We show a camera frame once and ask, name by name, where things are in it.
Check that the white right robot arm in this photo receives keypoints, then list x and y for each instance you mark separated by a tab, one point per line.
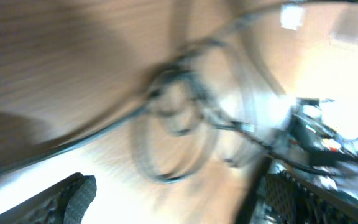
317	155

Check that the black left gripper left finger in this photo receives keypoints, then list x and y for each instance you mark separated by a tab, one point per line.
63	203

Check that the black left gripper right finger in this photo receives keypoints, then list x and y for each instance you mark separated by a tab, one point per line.
285	198

